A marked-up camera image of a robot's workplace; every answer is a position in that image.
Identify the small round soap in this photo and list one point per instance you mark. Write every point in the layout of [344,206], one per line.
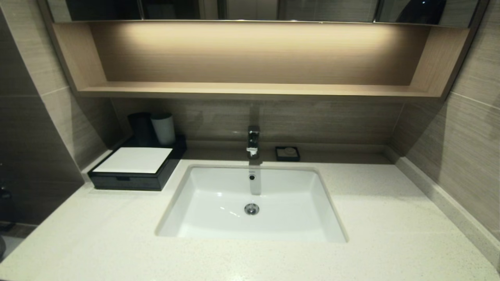
[289,151]

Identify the grey plastic cup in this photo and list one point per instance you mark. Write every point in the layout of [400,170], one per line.
[163,129]

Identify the black soap dish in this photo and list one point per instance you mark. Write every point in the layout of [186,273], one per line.
[279,158]

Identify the chrome faucet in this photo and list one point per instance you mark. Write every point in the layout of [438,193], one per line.
[253,140]

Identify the black cup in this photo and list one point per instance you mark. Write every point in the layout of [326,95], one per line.
[140,128]

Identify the chrome sink drain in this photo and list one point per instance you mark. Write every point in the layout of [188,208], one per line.
[252,209]

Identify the white sink basin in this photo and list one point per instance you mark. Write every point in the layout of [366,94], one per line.
[218,195]

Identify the mirror cabinet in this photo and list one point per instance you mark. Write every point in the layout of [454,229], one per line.
[332,9]

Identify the black box with white lid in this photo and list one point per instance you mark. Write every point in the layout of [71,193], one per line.
[133,160]

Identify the light wooden wall shelf niche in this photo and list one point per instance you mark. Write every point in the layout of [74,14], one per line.
[254,90]

